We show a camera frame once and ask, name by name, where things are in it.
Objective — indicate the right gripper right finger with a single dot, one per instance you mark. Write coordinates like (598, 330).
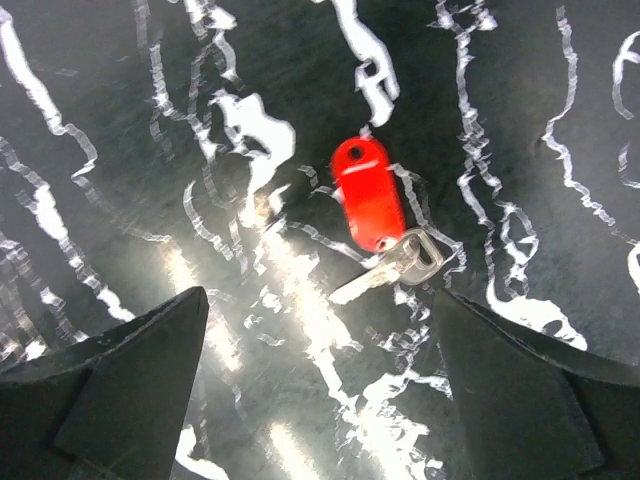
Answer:
(532, 406)

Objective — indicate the red key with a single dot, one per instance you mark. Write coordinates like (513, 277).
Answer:
(361, 170)

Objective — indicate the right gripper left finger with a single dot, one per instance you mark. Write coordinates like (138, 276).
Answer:
(110, 407)

